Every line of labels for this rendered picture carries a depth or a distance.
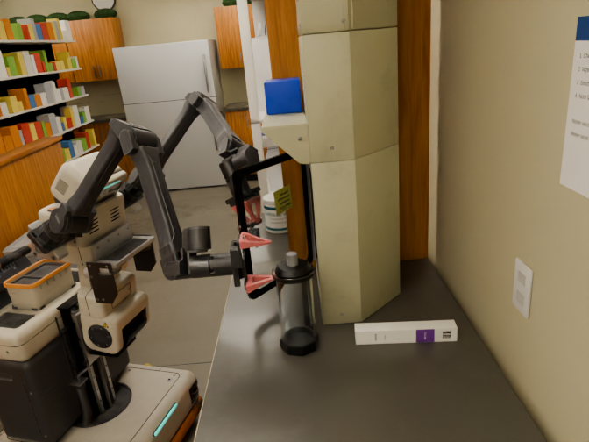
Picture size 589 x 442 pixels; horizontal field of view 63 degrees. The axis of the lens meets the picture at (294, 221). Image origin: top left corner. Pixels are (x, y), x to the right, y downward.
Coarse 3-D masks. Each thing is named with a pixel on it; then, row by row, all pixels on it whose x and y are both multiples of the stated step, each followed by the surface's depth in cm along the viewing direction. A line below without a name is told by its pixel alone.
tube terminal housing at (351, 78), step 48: (336, 48) 111; (384, 48) 120; (336, 96) 114; (384, 96) 124; (336, 144) 118; (384, 144) 128; (336, 192) 123; (384, 192) 132; (336, 240) 128; (384, 240) 137; (336, 288) 132; (384, 288) 142
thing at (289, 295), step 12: (276, 276) 117; (300, 276) 116; (276, 288) 122; (288, 288) 117; (300, 288) 118; (312, 288) 121; (288, 300) 119; (300, 300) 119; (312, 300) 122; (288, 312) 120; (300, 312) 120; (312, 312) 123; (288, 324) 122; (300, 324) 121; (312, 324) 123; (288, 336) 123; (300, 336) 122; (312, 336) 124
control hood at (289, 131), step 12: (264, 120) 127; (276, 120) 125; (288, 120) 124; (300, 120) 122; (264, 132) 117; (276, 132) 117; (288, 132) 117; (300, 132) 117; (276, 144) 119; (288, 144) 118; (300, 144) 118; (300, 156) 119
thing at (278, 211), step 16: (288, 160) 145; (256, 176) 135; (272, 176) 140; (288, 176) 146; (256, 192) 136; (272, 192) 142; (288, 192) 148; (256, 208) 138; (272, 208) 143; (288, 208) 149; (256, 224) 139; (272, 224) 144; (288, 224) 150; (304, 224) 156; (272, 240) 145; (288, 240) 151; (304, 240) 158; (256, 256) 141; (272, 256) 146; (304, 256) 159; (256, 272) 142
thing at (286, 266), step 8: (288, 256) 118; (296, 256) 119; (280, 264) 120; (288, 264) 119; (296, 264) 119; (304, 264) 119; (280, 272) 118; (288, 272) 117; (296, 272) 117; (304, 272) 117
